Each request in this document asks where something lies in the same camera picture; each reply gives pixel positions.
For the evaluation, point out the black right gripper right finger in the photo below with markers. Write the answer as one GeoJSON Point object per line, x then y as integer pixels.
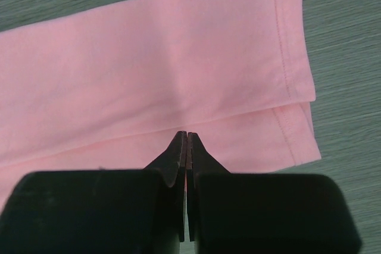
{"type": "Point", "coordinates": [264, 213]}

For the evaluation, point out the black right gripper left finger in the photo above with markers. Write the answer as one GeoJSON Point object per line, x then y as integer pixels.
{"type": "Point", "coordinates": [100, 211]}

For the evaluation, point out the pink t shirt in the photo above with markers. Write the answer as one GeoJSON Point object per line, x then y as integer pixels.
{"type": "Point", "coordinates": [111, 86]}

